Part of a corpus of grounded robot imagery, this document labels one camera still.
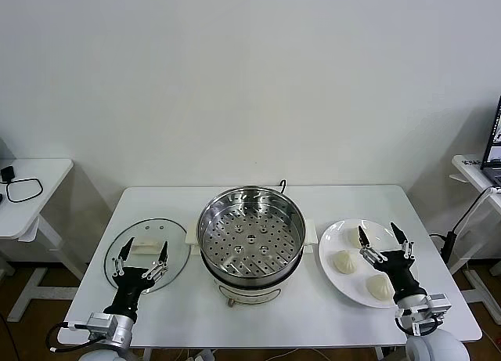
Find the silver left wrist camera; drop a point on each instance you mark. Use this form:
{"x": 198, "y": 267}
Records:
{"x": 102, "y": 325}

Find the white steamed baozi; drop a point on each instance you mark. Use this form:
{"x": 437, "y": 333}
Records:
{"x": 344, "y": 261}
{"x": 379, "y": 287}
{"x": 352, "y": 237}

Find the white electric cooking pot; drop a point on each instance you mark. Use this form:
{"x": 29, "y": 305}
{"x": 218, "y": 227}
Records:
{"x": 250, "y": 292}

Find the small black adapter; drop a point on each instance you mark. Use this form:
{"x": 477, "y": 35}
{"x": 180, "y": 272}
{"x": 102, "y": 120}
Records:
{"x": 7, "y": 174}

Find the black laptop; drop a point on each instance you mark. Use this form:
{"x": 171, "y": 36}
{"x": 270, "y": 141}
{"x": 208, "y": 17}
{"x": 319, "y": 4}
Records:
{"x": 494, "y": 149}

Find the black hanging power adapter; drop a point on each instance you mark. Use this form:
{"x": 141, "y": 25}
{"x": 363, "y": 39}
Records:
{"x": 449, "y": 245}

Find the white round plate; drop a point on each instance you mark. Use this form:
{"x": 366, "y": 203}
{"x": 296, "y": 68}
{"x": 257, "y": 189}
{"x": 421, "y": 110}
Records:
{"x": 352, "y": 290}

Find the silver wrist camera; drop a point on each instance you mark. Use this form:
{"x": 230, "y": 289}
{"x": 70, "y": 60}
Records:
{"x": 102, "y": 325}
{"x": 438, "y": 304}

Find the perforated steel steamer basket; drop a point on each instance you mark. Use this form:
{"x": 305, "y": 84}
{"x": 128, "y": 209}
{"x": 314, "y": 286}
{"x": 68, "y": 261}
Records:
{"x": 250, "y": 239}

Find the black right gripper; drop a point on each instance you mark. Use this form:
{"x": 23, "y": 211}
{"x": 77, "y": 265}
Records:
{"x": 399, "y": 273}

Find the white laptop side table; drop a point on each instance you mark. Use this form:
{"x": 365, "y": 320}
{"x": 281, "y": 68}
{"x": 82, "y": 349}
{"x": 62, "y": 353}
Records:
{"x": 469, "y": 173}

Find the round glass pot lid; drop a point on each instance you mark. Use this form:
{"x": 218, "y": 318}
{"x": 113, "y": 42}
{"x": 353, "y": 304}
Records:
{"x": 176, "y": 235}

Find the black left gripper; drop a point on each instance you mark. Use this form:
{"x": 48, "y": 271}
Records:
{"x": 129, "y": 282}

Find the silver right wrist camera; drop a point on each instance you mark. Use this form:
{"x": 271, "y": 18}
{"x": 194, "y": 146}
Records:
{"x": 438, "y": 304}

